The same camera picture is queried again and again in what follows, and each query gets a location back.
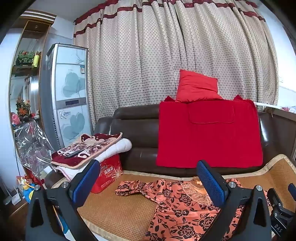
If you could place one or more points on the black remote control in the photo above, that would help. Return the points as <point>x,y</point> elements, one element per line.
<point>74,154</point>

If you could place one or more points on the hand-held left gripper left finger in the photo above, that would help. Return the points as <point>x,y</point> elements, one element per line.
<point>85,183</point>

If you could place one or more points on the clear plastic wrap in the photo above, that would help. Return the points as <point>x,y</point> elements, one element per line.
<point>32,143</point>

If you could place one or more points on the green ornament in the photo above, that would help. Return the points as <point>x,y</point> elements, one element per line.
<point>24,55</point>

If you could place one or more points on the orange black floral garment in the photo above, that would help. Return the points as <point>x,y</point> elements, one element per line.
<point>175,208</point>

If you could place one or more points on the maroon floral folded blanket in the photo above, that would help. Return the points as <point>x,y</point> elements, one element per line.
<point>90,146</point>

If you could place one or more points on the artificial flower arrangement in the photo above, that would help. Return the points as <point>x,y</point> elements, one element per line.
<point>23,109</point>

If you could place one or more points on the red blanket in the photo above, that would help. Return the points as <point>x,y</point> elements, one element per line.
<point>208,139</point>

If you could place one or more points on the brown leather sofa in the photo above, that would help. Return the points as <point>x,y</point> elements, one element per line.
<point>138,129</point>

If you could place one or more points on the red pillow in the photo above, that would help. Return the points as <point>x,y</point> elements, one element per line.
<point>194,85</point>

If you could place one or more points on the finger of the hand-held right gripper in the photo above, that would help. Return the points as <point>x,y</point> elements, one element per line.
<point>292,190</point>
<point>274,197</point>

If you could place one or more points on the woven bamboo sofa mat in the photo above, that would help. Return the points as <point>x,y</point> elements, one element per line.
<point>120,208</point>

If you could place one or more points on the standing air conditioner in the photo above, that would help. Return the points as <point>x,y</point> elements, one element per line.
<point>69,92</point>

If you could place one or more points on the blue plastic toy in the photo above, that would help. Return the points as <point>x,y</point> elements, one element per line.
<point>29,190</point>

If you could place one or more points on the yellow bottle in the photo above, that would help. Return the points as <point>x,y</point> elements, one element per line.
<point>35,60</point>

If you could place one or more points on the white folded quilt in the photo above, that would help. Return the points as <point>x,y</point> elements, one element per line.
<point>120,146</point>

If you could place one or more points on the white router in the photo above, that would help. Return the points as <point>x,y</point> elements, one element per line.
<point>15,198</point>

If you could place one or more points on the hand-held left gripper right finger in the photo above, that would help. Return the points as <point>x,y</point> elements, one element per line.
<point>209,183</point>

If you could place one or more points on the beige dotted curtain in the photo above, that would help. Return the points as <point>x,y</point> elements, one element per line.
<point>150,58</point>

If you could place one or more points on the wooden display cabinet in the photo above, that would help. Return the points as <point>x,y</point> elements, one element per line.
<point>34,25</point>

